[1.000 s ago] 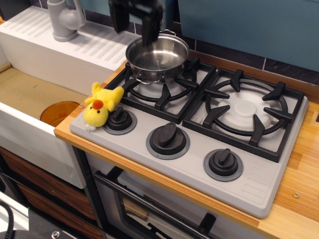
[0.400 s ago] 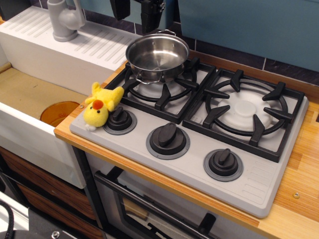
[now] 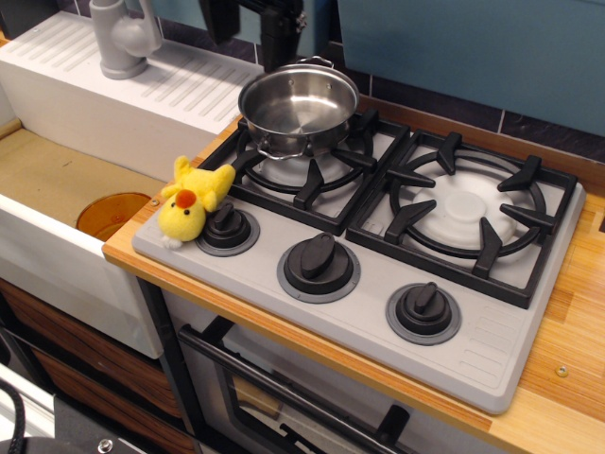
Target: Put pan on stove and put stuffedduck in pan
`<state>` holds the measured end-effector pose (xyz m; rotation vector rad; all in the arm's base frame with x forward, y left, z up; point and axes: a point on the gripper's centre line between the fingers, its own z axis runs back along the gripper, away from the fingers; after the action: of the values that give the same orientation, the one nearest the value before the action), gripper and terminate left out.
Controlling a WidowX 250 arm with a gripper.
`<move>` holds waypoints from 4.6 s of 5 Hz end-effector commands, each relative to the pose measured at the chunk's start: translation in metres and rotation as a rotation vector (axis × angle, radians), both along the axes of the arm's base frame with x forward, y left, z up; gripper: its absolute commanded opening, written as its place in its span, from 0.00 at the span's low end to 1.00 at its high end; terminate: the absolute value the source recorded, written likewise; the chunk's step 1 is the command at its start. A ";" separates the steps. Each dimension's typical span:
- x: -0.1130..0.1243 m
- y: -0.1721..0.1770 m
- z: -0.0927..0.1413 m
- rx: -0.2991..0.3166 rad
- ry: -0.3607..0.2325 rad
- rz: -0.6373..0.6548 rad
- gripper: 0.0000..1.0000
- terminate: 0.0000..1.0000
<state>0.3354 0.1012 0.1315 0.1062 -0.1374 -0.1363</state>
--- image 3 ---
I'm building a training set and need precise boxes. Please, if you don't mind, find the grey toy faucet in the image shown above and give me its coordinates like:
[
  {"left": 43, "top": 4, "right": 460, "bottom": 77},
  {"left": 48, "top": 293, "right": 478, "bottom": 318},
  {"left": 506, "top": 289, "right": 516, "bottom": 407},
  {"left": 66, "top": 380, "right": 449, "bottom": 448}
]
[{"left": 90, "top": 0, "right": 163, "bottom": 79}]

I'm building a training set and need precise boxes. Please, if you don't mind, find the black burner grate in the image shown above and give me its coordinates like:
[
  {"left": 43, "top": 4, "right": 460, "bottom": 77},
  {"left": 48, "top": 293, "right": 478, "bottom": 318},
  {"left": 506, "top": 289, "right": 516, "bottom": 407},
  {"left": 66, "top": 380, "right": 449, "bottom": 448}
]
[
  {"left": 197, "top": 88, "right": 410, "bottom": 236},
  {"left": 346, "top": 131, "right": 585, "bottom": 309}
]

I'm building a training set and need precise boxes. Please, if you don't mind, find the wooden drawer cabinet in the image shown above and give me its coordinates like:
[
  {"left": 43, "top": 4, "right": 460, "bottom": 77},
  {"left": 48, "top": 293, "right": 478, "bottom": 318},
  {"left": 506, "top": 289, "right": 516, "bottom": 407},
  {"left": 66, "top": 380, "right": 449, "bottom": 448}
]
[{"left": 1, "top": 281, "right": 200, "bottom": 453}]

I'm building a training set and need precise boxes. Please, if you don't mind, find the oven door with black handle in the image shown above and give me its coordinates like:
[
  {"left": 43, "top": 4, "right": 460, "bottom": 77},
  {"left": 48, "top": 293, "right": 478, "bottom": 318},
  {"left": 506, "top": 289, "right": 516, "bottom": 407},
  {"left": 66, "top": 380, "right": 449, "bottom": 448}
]
[{"left": 177, "top": 315, "right": 426, "bottom": 454}]

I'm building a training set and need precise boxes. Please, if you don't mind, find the black braided cable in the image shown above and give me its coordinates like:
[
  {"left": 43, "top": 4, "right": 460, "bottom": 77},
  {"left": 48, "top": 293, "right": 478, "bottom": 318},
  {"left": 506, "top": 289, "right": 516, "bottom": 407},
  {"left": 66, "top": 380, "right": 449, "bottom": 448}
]
[{"left": 0, "top": 383, "right": 25, "bottom": 454}]

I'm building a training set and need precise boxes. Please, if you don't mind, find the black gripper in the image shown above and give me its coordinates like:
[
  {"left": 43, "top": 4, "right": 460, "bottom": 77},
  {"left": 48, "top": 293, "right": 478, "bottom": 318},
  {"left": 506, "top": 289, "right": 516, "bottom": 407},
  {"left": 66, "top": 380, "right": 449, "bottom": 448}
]
[{"left": 199, "top": 0, "right": 303, "bottom": 72}]

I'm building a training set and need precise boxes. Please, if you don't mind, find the stainless steel pan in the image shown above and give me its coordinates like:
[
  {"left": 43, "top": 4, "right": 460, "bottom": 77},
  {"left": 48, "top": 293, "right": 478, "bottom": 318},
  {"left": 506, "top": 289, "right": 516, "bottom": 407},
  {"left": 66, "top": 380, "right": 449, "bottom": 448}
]
[{"left": 238, "top": 56, "right": 360, "bottom": 161}]

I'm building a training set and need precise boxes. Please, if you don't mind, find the black stove knob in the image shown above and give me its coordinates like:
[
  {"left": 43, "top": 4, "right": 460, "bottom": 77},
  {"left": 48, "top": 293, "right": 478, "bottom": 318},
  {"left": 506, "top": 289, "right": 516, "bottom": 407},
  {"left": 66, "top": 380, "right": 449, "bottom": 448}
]
[
  {"left": 386, "top": 282, "right": 462, "bottom": 346},
  {"left": 277, "top": 233, "right": 361, "bottom": 305},
  {"left": 195, "top": 202, "right": 260, "bottom": 257}
]

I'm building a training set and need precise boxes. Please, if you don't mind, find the white toy sink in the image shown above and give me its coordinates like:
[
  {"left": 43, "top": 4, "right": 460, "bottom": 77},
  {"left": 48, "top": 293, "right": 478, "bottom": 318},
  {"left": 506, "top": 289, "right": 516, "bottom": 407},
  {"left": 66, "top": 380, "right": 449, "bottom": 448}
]
[{"left": 1, "top": 12, "right": 261, "bottom": 358}]

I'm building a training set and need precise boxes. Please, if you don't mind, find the black left stove knob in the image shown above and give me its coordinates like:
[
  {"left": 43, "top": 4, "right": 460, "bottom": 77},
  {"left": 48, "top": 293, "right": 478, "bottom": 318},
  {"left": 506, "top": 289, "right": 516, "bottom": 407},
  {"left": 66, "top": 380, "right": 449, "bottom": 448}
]
[{"left": 195, "top": 202, "right": 260, "bottom": 257}]

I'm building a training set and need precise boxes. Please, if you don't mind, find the black middle stove knob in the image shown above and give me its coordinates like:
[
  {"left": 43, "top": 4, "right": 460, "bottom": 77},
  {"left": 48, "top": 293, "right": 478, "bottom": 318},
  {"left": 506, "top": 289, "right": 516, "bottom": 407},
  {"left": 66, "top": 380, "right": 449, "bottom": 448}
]
[{"left": 277, "top": 233, "right": 361, "bottom": 305}]

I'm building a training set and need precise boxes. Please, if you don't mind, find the black left burner grate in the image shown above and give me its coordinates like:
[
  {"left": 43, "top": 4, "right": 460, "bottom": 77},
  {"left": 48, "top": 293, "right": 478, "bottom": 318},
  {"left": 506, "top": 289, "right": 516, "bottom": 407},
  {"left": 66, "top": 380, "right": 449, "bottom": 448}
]
[{"left": 197, "top": 88, "right": 410, "bottom": 236}]

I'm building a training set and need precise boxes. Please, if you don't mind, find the grey toy stove top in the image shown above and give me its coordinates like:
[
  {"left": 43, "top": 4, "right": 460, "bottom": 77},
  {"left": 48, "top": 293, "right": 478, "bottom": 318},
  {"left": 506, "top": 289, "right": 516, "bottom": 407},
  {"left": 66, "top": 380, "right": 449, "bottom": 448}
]
[{"left": 130, "top": 88, "right": 587, "bottom": 416}]

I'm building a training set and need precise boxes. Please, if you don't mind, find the yellow stuffed duck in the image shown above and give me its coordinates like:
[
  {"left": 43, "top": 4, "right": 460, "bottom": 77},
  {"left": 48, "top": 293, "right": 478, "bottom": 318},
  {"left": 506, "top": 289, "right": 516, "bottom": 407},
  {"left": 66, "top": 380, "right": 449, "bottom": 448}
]
[{"left": 158, "top": 156, "right": 236, "bottom": 250}]

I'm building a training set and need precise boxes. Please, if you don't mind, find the black right burner grate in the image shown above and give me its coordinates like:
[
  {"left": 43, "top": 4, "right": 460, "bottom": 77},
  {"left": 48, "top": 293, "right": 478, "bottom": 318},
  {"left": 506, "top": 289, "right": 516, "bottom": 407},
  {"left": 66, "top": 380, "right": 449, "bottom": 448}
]
[{"left": 346, "top": 131, "right": 585, "bottom": 309}]

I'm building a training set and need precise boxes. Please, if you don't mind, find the black right stove knob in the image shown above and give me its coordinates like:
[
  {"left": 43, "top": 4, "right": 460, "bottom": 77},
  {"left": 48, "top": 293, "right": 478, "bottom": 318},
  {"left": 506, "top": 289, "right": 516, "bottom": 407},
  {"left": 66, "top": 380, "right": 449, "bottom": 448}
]
[{"left": 386, "top": 282, "right": 462, "bottom": 346}]

